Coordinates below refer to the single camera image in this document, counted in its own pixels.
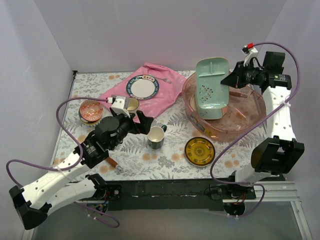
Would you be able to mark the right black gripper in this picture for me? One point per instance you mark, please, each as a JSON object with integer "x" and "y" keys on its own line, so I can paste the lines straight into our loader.
{"x": 240, "y": 75}

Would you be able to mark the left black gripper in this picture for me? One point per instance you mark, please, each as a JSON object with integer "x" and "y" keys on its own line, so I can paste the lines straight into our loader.
{"x": 136, "y": 124}

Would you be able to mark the mint divided rectangular tray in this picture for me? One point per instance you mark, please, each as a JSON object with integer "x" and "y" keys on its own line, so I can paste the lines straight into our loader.
{"x": 210, "y": 113}

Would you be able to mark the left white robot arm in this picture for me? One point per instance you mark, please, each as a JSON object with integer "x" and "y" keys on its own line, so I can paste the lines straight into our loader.
{"x": 35, "y": 201}

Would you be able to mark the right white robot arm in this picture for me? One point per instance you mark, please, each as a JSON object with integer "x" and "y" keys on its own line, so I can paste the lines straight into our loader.
{"x": 280, "y": 150}

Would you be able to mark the pink transparent plastic bin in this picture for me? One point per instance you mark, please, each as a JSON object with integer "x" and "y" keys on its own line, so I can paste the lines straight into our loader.
{"x": 242, "y": 113}

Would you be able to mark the dark green mug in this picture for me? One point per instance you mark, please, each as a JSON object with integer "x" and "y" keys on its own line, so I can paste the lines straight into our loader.
{"x": 156, "y": 136}

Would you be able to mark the cream mug black rim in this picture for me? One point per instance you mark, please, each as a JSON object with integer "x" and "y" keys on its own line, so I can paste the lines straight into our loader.
{"x": 133, "y": 105}

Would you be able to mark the green rimmed white plate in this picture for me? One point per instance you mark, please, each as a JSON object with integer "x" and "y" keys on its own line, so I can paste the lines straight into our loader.
{"x": 142, "y": 87}

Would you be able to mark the silver fork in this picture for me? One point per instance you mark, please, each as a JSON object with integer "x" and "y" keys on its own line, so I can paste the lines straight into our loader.
{"x": 165, "y": 80}

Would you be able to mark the striped white bowl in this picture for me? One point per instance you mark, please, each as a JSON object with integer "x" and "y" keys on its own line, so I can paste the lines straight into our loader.
{"x": 90, "y": 123}

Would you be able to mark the red patterned bowl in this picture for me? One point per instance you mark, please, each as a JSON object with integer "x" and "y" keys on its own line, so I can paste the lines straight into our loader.
{"x": 91, "y": 110}

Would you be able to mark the yellow patterned plate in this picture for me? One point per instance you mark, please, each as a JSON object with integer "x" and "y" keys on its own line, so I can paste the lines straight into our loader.
{"x": 199, "y": 152}

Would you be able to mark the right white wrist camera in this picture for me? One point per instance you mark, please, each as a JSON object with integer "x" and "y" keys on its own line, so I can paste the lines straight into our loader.
{"x": 250, "y": 52}

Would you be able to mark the wooden handled metal scraper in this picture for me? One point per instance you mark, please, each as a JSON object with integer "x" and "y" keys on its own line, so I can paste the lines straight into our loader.
{"x": 114, "y": 164}

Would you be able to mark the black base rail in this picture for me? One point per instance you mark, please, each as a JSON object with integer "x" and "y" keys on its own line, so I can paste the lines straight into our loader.
{"x": 164, "y": 194}

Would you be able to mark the aluminium frame rail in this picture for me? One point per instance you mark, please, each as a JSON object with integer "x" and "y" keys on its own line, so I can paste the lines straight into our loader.
{"x": 278, "y": 217}

